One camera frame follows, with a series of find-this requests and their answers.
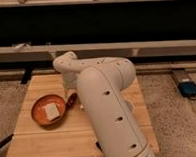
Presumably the black bar at left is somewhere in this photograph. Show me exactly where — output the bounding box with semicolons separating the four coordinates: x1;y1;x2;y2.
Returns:
0;134;14;149

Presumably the red pepper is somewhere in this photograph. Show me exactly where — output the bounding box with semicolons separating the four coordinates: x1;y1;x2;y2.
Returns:
66;92;78;108

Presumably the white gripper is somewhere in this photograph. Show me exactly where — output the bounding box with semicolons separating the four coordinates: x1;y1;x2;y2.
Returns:
62;74;77;95

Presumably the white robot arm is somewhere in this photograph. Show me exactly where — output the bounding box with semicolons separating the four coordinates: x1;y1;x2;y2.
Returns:
52;52;156;157

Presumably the orange round plate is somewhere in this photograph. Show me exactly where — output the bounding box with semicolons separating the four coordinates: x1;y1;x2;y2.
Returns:
31;94;66;126

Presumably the blue device on floor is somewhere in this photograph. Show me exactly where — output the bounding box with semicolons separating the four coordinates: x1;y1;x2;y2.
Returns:
178;81;196;98

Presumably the beige sponge block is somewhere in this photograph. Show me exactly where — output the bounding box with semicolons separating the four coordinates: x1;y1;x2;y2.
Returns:
44;103;60;121

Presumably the grey metal rail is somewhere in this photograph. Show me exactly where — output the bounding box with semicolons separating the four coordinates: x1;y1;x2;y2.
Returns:
0;39;196;63

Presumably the black rectangular device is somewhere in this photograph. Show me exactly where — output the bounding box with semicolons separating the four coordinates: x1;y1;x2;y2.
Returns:
95;141;103;152

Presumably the wooden table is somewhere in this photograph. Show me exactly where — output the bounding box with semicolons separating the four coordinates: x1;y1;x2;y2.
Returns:
0;68;160;157

